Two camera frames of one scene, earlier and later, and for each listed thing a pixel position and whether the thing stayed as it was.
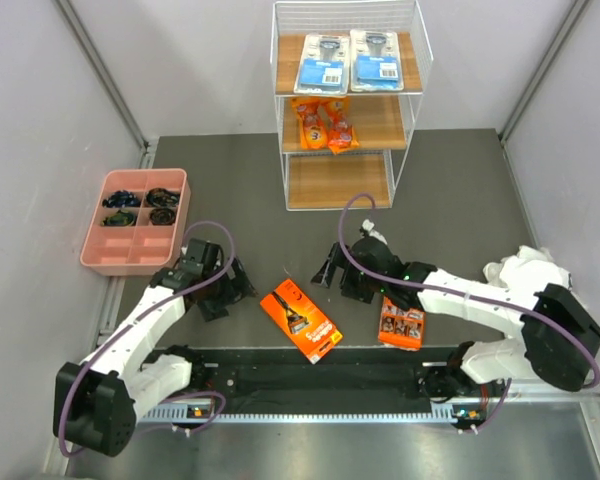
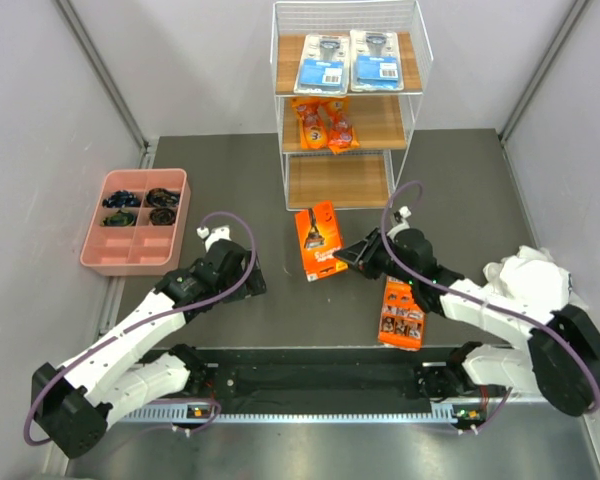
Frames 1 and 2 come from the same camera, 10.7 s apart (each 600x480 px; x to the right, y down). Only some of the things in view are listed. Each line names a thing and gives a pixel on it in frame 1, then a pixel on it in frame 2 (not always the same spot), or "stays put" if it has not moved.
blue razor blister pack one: [322, 66] stays put
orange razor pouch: [313, 115] stays put
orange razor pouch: [340, 133] stays put
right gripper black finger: [336, 258] to [359, 253]
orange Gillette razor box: [304, 322] to [319, 235]
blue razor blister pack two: [375, 61] stays put
